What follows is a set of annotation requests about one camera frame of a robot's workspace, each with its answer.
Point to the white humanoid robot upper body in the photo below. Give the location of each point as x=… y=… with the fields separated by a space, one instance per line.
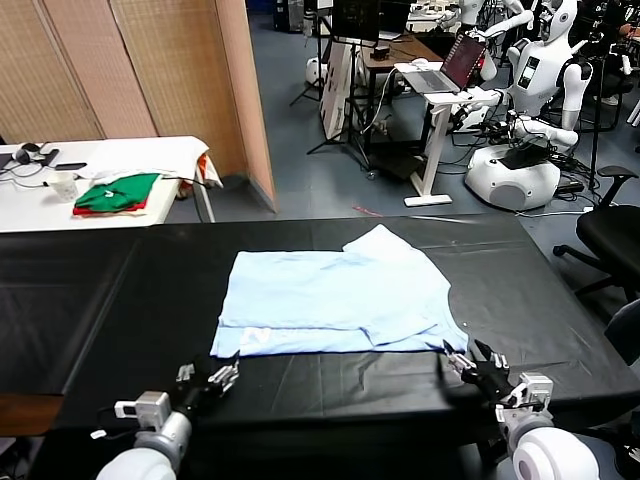
x=470 y=10

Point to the tan folding screen partition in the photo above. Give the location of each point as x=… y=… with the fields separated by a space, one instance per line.
x=150 y=75

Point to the black table cover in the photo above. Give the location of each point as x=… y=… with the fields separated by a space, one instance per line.
x=550 y=280

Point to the white humanoid robot with base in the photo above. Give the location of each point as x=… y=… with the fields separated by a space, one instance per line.
x=540 y=70

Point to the black headphones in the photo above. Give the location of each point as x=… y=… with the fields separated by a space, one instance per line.
x=28 y=149

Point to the white computer mouse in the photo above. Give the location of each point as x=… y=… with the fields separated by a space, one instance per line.
x=420 y=63

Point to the small black box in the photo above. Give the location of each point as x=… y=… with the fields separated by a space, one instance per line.
x=381 y=54

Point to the light blue t-shirt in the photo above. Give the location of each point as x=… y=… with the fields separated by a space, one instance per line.
x=325 y=295

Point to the brown wooden desk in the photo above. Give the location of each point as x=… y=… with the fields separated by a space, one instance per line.
x=415 y=47

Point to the black office chair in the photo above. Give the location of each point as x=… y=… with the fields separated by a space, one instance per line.
x=610 y=230

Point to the white paper cup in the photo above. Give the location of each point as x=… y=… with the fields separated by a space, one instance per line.
x=63 y=189

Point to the white calibration board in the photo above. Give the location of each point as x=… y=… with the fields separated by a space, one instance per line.
x=334 y=85

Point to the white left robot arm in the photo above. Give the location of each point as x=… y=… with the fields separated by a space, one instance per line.
x=135 y=465

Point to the black smartphone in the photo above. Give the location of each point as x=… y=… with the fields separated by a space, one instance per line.
x=70 y=165

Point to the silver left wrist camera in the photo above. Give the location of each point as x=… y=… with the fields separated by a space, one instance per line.
x=150 y=406

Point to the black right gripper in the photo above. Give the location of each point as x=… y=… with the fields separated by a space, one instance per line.
x=490 y=385

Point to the white standing desk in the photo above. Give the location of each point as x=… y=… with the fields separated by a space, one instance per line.
x=435 y=145

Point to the green folded shirt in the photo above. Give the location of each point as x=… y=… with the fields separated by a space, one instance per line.
x=120 y=192

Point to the orange cloth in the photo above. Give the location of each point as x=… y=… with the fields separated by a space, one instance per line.
x=202 y=165

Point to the black monitor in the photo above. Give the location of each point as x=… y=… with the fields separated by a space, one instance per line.
x=355 y=20

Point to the red folded shirt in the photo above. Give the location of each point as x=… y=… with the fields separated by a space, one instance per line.
x=87 y=212

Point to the blue-grey chair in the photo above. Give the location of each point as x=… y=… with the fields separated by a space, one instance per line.
x=627 y=335

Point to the black remote control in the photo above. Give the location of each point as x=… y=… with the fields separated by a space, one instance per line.
x=51 y=156

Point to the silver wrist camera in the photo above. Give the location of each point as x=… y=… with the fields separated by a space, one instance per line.
x=150 y=406
x=532 y=392

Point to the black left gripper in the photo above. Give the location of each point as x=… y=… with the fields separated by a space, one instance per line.
x=195 y=387

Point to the black wheeled base platform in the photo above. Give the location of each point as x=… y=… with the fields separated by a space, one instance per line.
x=400 y=165

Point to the white round device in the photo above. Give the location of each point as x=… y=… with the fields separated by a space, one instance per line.
x=314 y=70

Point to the black tripod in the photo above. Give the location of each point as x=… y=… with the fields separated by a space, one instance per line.
x=354 y=100

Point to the grey laptop with red screen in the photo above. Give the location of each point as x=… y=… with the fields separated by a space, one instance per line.
x=465 y=60

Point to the beige folded cloth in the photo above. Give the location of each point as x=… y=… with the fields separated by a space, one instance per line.
x=141 y=212

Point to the white draped cloth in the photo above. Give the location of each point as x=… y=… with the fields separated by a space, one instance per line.
x=145 y=157

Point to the black open laptop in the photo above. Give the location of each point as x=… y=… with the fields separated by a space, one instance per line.
x=395 y=22

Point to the black pole stand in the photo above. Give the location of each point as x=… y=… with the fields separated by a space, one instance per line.
x=595 y=125

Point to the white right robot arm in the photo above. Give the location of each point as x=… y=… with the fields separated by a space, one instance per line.
x=550 y=455

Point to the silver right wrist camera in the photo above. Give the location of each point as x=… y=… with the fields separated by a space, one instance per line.
x=532 y=392

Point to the white side table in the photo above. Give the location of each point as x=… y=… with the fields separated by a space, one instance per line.
x=30 y=210

